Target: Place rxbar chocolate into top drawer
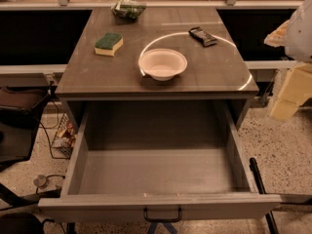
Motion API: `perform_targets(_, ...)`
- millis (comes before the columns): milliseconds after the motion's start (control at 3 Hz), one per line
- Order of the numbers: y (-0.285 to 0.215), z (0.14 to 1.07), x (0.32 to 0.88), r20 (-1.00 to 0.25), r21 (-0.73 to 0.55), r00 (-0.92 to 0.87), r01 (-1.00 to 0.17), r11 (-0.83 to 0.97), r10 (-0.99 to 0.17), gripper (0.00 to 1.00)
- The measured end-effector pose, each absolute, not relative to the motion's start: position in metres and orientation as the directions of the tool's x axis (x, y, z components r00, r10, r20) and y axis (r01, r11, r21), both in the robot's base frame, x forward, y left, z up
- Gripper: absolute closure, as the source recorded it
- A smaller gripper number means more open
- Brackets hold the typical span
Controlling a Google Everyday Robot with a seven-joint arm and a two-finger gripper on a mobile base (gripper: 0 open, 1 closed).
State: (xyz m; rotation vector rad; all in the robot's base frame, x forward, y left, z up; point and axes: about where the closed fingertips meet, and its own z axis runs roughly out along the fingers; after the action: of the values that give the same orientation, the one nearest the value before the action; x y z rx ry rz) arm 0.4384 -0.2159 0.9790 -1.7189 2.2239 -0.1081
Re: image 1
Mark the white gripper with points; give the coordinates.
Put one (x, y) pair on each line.
(300, 36)

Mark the dark rxbar chocolate wrapper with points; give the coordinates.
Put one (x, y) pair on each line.
(205, 38)

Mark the open grey top drawer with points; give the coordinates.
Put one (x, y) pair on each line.
(159, 155)

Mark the grey wooden cabinet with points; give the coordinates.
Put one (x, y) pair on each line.
(217, 71)

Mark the black pole on floor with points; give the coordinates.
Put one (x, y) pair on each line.
(260, 186)

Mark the white paper bowl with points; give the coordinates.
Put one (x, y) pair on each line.
(162, 64)

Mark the green chip bag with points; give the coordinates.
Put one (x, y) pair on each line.
(128, 9)

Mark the green yellow sponge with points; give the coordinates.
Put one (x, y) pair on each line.
(108, 44)

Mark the small round floor plug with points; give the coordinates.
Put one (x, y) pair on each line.
(41, 181)

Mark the black office chair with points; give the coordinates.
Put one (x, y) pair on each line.
(20, 115)

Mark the black drawer handle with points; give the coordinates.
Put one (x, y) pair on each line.
(169, 216)

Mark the wire basket with snacks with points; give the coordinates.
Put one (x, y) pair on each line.
(65, 137)

